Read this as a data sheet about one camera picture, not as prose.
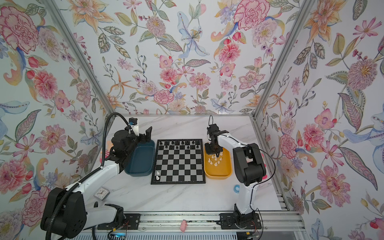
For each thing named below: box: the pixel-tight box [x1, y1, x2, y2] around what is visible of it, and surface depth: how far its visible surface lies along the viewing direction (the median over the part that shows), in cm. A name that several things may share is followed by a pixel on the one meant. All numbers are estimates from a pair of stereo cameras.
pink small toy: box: [180, 220, 188, 233], surface depth 73 cm
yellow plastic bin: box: [204, 145, 232, 180], surface depth 95 cm
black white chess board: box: [150, 138, 206, 185], surface depth 95 cm
